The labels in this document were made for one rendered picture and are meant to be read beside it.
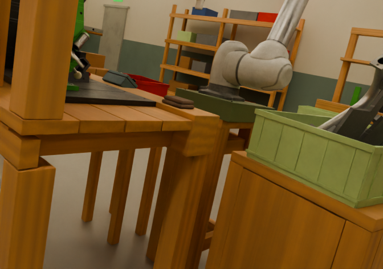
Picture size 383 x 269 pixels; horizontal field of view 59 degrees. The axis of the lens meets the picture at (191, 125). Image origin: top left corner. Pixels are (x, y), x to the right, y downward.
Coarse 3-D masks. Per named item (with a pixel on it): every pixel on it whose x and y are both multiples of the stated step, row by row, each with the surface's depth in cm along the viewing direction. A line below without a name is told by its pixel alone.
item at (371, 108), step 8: (376, 104) 98; (352, 112) 94; (360, 112) 97; (368, 112) 99; (376, 112) 102; (344, 120) 95; (352, 120) 97; (360, 120) 100; (368, 120) 103; (336, 128) 97; (344, 128) 98; (352, 128) 100; (360, 128) 103; (352, 136) 104
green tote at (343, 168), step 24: (264, 120) 114; (288, 120) 105; (312, 120) 136; (264, 144) 113; (288, 144) 106; (312, 144) 99; (336, 144) 93; (360, 144) 88; (288, 168) 105; (312, 168) 99; (336, 168) 93; (360, 168) 88; (336, 192) 92; (360, 192) 88
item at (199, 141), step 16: (96, 80) 154; (144, 96) 134; (160, 96) 144; (176, 112) 120; (192, 112) 119; (208, 112) 127; (192, 128) 116; (208, 128) 122; (176, 144) 121; (192, 144) 118; (208, 144) 124
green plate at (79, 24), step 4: (80, 0) 142; (80, 4) 142; (80, 8) 142; (80, 12) 142; (76, 16) 141; (80, 16) 142; (76, 20) 141; (80, 20) 142; (76, 24) 141; (80, 24) 142; (76, 28) 141; (80, 28) 142; (76, 32) 141
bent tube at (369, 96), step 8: (376, 64) 95; (376, 72) 97; (376, 80) 99; (376, 88) 101; (368, 96) 103; (376, 96) 103; (360, 104) 103; (368, 104) 103; (344, 112) 103; (328, 120) 103; (336, 120) 102; (320, 128) 101; (328, 128) 101
